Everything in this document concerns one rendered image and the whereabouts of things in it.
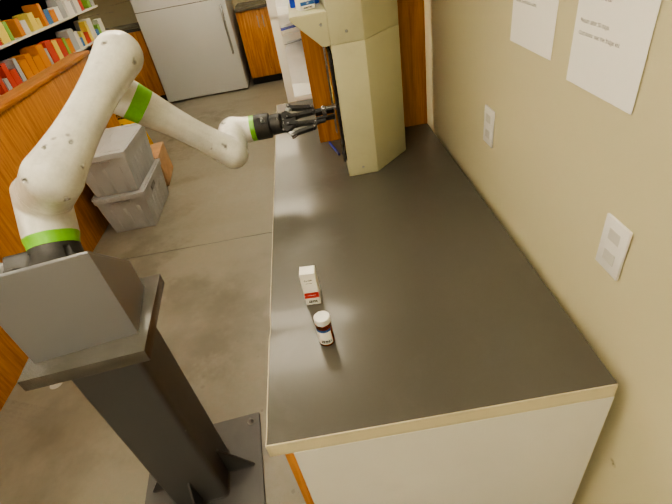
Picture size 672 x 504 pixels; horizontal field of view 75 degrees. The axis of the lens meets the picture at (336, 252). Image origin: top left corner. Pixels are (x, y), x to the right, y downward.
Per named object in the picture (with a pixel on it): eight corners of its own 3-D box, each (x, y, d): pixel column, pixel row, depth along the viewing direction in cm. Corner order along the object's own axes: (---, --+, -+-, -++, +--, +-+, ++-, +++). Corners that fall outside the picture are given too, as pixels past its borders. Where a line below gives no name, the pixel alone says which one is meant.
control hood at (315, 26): (323, 27, 166) (318, -3, 160) (330, 46, 140) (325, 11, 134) (293, 32, 166) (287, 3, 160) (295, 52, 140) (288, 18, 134)
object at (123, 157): (161, 157, 377) (145, 120, 357) (143, 191, 328) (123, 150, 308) (113, 166, 377) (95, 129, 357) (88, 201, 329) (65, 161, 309)
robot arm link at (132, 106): (79, 78, 120) (94, 46, 125) (70, 101, 130) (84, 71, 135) (146, 112, 130) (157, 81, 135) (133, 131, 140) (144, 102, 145)
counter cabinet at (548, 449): (406, 219, 305) (398, 89, 251) (549, 559, 142) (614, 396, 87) (311, 236, 306) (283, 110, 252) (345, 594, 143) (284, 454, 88)
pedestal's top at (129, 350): (25, 391, 112) (16, 382, 110) (63, 307, 138) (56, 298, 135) (150, 360, 114) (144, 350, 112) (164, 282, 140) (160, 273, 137)
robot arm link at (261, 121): (257, 122, 169) (260, 144, 168) (250, 108, 157) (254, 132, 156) (272, 119, 169) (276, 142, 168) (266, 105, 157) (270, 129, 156)
